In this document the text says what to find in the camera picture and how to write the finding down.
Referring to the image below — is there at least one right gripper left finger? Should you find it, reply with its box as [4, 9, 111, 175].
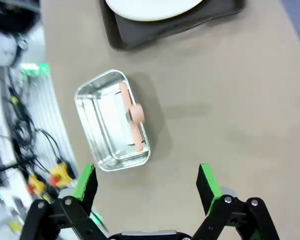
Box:
[19, 163, 109, 240]

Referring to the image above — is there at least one white round plate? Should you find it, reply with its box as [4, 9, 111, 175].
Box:
[104, 0, 205, 23]

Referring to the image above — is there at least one yellow red stop button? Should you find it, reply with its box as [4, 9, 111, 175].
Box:
[48, 161, 75, 189]
[26, 174, 46, 198]

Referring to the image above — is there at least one dark brown serving tray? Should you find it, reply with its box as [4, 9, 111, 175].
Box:
[98, 0, 246, 52]

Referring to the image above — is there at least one black cable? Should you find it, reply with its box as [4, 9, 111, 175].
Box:
[14, 127, 65, 176]

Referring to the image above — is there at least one rectangular steel container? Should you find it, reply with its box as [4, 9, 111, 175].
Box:
[74, 69, 152, 173]

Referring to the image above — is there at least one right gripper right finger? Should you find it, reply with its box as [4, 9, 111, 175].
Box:
[192, 163, 281, 240]

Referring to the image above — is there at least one pink lint roller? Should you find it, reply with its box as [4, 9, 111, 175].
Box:
[97, 81, 148, 157]

